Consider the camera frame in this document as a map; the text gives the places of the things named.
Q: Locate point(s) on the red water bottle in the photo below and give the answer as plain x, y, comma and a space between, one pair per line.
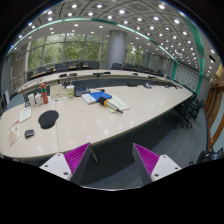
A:
44, 93

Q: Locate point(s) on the black office chair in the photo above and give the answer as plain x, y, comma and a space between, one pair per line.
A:
186, 110

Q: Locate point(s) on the paper cup with green print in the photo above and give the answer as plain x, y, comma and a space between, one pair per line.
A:
70, 91

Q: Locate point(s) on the white paper cup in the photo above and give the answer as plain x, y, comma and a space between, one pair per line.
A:
31, 99

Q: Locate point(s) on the black round mouse pad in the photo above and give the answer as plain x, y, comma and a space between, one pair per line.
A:
48, 119

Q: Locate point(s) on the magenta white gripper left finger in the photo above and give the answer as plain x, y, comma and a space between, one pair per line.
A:
71, 165

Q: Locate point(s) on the wooden railing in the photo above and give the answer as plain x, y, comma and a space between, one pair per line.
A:
214, 110

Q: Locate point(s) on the blue folder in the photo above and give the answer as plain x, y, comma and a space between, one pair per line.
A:
97, 95

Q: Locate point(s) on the red white leaflet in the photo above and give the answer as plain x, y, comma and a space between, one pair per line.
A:
14, 132

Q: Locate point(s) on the black computer mouse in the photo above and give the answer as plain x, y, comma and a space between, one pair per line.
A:
29, 133

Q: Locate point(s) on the white book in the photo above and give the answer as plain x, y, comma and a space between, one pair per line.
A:
89, 99

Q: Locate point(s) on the white paper sheet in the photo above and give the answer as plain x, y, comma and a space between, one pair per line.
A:
25, 114

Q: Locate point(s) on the grey round pillar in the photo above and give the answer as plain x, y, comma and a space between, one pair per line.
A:
116, 48

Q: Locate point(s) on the white standing card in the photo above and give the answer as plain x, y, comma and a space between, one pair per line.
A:
57, 91

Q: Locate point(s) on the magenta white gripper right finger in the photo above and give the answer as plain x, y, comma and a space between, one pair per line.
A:
152, 166

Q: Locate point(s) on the black pouch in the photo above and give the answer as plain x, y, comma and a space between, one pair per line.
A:
80, 91

